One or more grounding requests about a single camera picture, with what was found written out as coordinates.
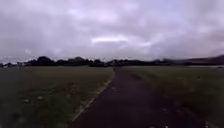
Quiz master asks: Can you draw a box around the pale path edge strip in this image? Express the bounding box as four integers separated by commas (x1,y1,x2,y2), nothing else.
69,69,116,125

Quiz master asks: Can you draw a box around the green grass field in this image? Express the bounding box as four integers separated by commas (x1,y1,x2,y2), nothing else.
0,65,115,128
121,65,224,128

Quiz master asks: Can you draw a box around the row of dark trees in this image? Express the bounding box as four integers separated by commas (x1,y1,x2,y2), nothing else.
0,54,224,69

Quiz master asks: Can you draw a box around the dark asphalt path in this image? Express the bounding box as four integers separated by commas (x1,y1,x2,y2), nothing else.
68,66,214,128

